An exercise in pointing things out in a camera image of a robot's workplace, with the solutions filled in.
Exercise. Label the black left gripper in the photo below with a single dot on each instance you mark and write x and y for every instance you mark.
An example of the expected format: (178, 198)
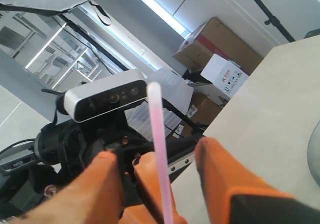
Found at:
(97, 196)

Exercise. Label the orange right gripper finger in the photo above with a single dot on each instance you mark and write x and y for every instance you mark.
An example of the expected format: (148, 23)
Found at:
(233, 194)

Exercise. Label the pink plastic straw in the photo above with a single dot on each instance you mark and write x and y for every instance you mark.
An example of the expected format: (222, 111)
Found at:
(155, 104)

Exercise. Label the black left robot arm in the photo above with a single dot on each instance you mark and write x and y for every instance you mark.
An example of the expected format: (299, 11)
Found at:
(27, 164)

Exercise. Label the round steel plate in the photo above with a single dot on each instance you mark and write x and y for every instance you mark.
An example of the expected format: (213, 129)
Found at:
(313, 154)

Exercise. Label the white cardboard box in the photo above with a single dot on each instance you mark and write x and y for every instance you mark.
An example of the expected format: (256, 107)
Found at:
(225, 75)

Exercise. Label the brown cardboard box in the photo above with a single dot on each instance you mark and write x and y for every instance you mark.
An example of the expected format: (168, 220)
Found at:
(213, 37)

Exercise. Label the black light stand pole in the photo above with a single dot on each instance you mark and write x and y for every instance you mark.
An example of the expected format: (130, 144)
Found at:
(272, 19)

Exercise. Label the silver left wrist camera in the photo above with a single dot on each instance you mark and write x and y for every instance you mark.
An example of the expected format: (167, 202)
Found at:
(105, 95)

